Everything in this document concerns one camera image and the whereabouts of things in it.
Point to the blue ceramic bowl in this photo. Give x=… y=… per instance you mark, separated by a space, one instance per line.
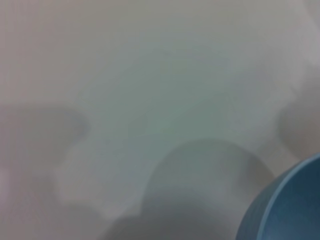
x=297 y=200

